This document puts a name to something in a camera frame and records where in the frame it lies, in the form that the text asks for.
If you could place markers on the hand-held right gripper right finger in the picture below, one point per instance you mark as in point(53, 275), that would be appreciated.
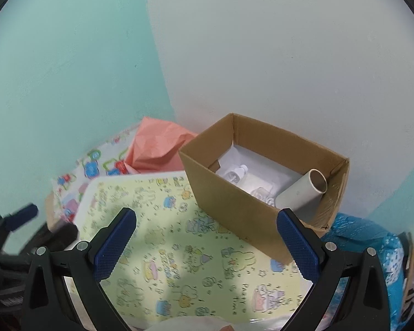
point(296, 244)

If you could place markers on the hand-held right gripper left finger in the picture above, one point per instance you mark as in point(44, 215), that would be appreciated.
point(115, 241)

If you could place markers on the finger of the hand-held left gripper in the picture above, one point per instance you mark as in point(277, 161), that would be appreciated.
point(22, 213)
point(55, 236)

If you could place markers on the white cylindrical bottle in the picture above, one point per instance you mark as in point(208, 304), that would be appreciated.
point(296, 193)

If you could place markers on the clear glass jar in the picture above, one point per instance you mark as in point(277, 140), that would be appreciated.
point(260, 193)

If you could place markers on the white cloth pack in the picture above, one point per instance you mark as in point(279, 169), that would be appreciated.
point(262, 181)

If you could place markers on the brown cardboard box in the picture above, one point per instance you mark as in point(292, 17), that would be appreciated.
point(227, 207)

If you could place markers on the white pump head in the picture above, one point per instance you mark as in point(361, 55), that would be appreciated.
point(236, 172)

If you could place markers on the brown board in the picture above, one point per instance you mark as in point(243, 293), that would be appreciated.
point(50, 210)

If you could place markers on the yellow cartoon printed mat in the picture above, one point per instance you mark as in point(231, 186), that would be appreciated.
point(179, 248)

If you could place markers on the blue patterned bag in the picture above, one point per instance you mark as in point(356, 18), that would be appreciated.
point(365, 241)

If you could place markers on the floral printed cloth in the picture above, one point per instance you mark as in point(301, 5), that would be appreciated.
point(89, 169)

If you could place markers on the white paper box liner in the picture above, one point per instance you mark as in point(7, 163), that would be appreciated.
point(258, 160)

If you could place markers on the pink crumpled paper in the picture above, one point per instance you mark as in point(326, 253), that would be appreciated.
point(155, 144)

